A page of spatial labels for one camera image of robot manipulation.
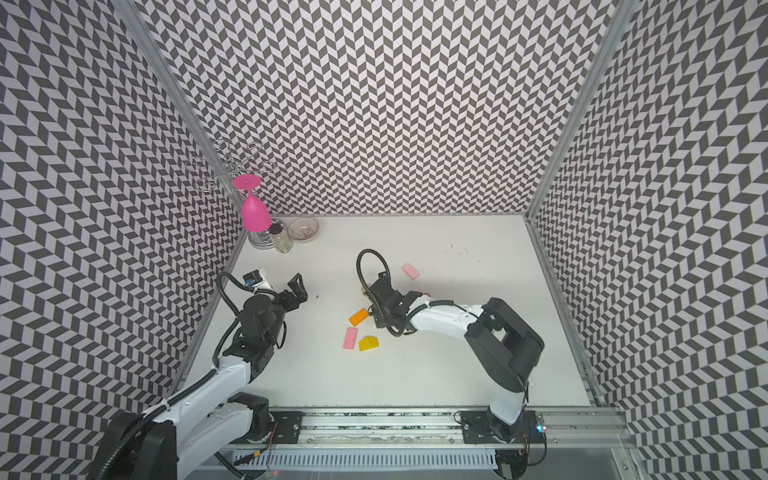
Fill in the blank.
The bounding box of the orange rectangular block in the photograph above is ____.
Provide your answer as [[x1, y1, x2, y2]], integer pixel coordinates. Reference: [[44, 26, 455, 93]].
[[349, 309, 369, 327]]

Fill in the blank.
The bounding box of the light pink rectangular block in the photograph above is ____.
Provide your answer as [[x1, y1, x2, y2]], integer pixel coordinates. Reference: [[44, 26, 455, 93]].
[[401, 263, 420, 280]]

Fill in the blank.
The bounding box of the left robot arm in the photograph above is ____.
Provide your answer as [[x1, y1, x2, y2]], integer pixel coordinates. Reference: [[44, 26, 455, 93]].
[[87, 275, 308, 479]]

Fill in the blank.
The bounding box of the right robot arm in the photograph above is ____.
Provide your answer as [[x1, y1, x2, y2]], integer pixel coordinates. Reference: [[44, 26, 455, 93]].
[[362, 272, 545, 443]]

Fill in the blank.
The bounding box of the yellow house-shaped block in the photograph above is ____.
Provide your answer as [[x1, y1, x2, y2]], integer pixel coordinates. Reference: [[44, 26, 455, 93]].
[[358, 336, 380, 352]]

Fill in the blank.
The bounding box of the glass spice jar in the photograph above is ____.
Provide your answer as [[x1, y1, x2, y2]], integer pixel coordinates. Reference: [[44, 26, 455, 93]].
[[269, 222, 293, 254]]

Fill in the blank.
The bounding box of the small striped bowl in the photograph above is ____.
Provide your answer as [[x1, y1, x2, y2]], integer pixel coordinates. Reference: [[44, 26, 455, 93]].
[[288, 217, 320, 243]]

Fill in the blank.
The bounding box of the pink plastic wine glass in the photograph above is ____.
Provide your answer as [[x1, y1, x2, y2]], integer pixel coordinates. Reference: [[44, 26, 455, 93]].
[[233, 174, 272, 232]]

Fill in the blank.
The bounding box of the chrome glass holder stand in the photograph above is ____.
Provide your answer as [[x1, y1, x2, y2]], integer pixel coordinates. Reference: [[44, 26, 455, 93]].
[[212, 140, 279, 250]]

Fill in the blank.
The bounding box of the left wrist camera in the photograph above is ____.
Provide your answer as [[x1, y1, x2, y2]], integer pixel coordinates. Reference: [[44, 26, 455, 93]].
[[243, 269, 271, 291]]

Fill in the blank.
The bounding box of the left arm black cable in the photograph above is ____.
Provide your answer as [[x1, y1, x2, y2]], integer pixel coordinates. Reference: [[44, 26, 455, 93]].
[[89, 269, 265, 480]]

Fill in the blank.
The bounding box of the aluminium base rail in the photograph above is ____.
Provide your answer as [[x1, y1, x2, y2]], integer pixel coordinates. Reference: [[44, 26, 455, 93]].
[[128, 405, 637, 451]]

